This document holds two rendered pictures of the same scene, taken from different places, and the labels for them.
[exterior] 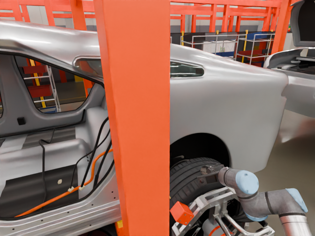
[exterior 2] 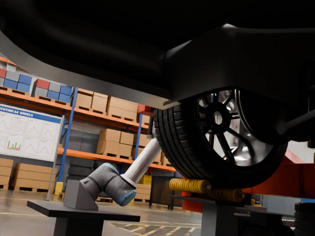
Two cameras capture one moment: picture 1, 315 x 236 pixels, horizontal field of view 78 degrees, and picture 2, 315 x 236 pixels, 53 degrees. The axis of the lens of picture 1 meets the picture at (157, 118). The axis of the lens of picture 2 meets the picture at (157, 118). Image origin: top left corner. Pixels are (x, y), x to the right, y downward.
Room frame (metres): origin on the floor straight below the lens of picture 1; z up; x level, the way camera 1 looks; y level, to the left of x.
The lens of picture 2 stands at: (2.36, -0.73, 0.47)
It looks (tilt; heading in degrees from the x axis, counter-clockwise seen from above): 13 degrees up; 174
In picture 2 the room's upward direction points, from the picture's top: 7 degrees clockwise
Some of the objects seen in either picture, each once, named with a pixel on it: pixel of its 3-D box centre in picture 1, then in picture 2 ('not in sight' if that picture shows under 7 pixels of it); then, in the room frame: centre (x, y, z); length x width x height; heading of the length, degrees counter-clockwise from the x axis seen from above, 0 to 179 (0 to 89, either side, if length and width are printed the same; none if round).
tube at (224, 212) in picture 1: (246, 217); not in sight; (0.74, -0.46, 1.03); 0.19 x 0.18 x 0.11; 22
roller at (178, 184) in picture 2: not in sight; (188, 185); (0.95, -0.40, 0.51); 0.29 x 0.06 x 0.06; 22
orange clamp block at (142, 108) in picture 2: not in sight; (150, 106); (0.94, -0.62, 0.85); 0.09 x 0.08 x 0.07; 112
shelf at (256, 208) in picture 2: not in sight; (233, 205); (0.34, 0.05, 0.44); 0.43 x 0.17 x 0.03; 112
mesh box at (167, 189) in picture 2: not in sight; (171, 192); (-7.86, 1.14, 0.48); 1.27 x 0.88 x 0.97; 26
